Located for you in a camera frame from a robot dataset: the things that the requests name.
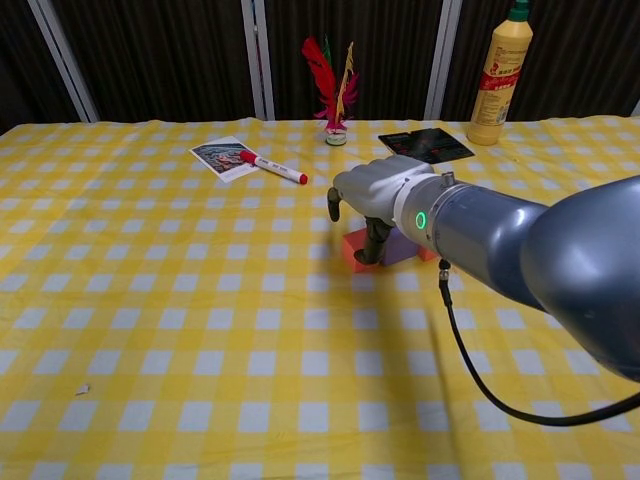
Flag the photo postcard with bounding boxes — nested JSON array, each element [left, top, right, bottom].
[[188, 135, 261, 184]]

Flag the purple cube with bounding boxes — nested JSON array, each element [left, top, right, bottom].
[[378, 227, 419, 267]]

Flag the colourful feather shuttlecock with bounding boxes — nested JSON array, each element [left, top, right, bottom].
[[300, 34, 361, 147]]

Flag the red white marker pen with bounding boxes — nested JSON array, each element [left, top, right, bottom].
[[238, 149, 309, 186]]

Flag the yellow bottle green cap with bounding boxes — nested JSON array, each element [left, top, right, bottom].
[[466, 0, 533, 147]]

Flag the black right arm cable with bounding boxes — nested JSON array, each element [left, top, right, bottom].
[[437, 257, 640, 427]]

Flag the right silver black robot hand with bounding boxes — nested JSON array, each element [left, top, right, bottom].
[[325, 154, 437, 267]]

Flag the small orange-pink cube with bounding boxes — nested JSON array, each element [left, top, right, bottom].
[[341, 230, 382, 274]]

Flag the grey metal frame post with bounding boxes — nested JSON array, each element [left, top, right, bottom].
[[240, 0, 277, 121], [424, 0, 464, 121], [27, 0, 101, 124]]

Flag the black printed card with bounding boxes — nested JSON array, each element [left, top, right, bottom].
[[378, 127, 475, 166]]

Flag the yellow white checkered tablecloth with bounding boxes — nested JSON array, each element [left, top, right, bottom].
[[0, 115, 640, 480]]

